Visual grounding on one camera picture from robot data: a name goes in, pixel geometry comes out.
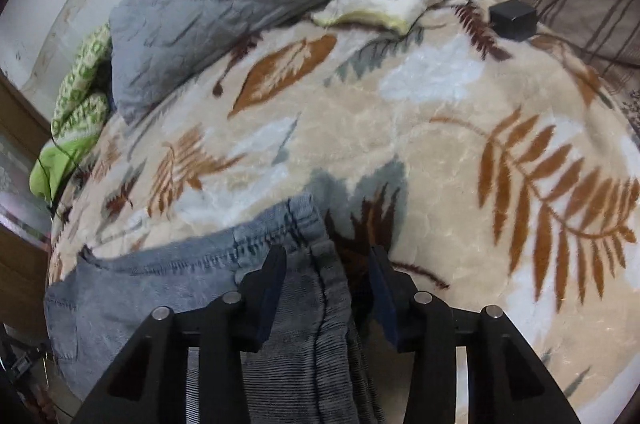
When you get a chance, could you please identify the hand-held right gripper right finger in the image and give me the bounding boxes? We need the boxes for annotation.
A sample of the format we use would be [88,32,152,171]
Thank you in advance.
[369,246,583,424]

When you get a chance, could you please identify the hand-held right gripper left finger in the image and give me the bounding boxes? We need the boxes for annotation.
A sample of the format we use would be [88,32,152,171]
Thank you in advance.
[72,245,288,424]

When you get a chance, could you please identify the grey denim pants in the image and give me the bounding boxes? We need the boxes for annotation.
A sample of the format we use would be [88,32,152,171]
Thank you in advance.
[44,193,386,424]

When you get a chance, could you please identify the beige leaf-print blanket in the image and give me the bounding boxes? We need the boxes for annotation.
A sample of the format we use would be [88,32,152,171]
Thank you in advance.
[47,0,640,424]

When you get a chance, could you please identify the green leaf-print pillow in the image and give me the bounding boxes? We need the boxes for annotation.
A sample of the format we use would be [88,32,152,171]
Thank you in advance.
[29,23,113,201]

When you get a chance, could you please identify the wooden cabinet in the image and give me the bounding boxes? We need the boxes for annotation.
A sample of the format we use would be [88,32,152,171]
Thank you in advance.
[0,74,53,340]

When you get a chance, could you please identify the black power adapter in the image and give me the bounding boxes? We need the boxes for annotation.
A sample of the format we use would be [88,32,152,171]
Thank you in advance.
[489,1,540,40]

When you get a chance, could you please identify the thin black cable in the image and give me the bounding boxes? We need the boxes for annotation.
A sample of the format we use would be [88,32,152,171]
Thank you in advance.
[32,104,81,220]

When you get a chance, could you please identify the black adapter cable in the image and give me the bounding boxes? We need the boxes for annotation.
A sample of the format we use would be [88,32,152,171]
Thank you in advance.
[530,0,640,67]

